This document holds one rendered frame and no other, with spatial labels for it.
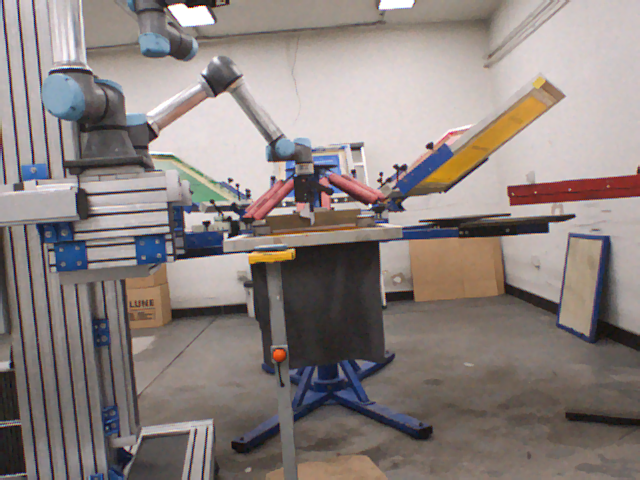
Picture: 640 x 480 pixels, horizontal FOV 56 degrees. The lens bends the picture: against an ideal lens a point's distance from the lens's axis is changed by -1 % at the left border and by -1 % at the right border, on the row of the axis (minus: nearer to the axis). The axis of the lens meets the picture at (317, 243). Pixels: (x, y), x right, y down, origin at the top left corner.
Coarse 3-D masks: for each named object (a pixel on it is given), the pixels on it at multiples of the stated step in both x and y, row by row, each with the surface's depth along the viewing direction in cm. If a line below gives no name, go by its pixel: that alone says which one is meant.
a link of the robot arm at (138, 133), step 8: (128, 120) 222; (136, 120) 223; (144, 120) 226; (128, 128) 222; (136, 128) 223; (144, 128) 226; (136, 136) 223; (144, 136) 226; (136, 144) 223; (144, 144) 225
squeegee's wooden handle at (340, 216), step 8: (352, 208) 255; (360, 208) 255; (272, 216) 255; (280, 216) 255; (288, 216) 255; (296, 216) 255; (320, 216) 255; (328, 216) 255; (336, 216) 255; (344, 216) 255; (352, 216) 255; (272, 224) 256; (280, 224) 256; (288, 224) 256; (296, 224) 255; (304, 224) 255; (320, 224) 255; (328, 224) 255; (336, 224) 255; (272, 232) 256
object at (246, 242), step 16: (384, 224) 226; (224, 240) 197; (240, 240) 197; (256, 240) 197; (272, 240) 197; (288, 240) 197; (304, 240) 197; (320, 240) 197; (336, 240) 197; (352, 240) 197
